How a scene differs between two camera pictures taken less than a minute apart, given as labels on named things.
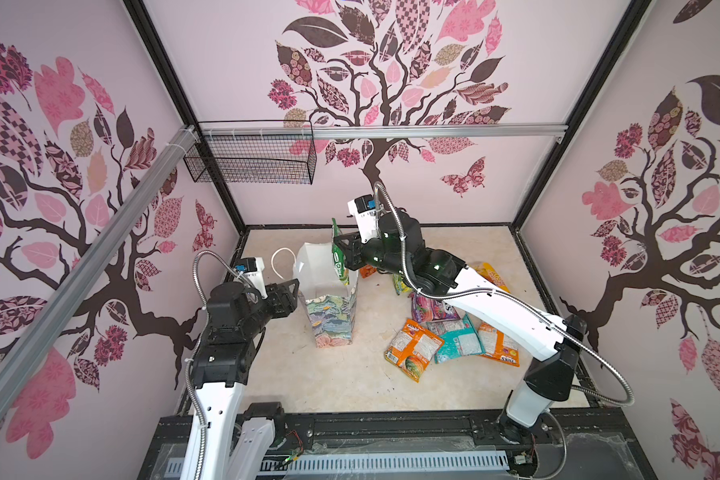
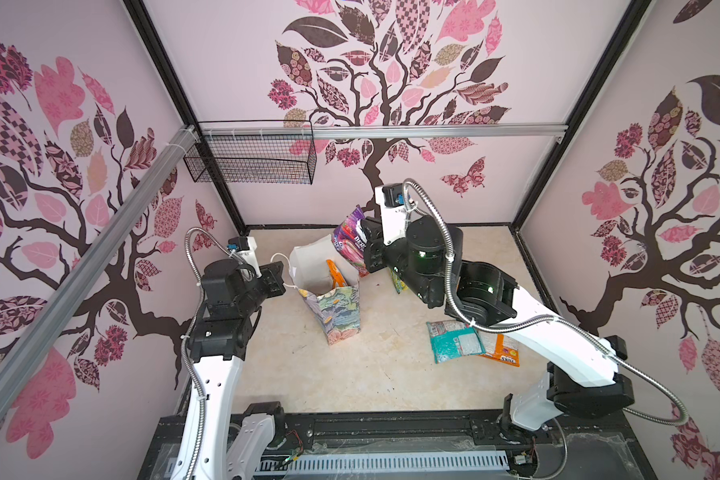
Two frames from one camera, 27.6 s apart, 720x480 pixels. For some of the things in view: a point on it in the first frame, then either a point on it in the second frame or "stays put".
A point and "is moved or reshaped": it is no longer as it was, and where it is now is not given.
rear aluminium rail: (390, 130) stays put
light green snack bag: (399, 285) stays put
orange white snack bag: (413, 348) -> (335, 274)
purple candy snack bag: (429, 310) is moved or reshaped
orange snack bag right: (496, 344) stays put
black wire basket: (254, 152) stays put
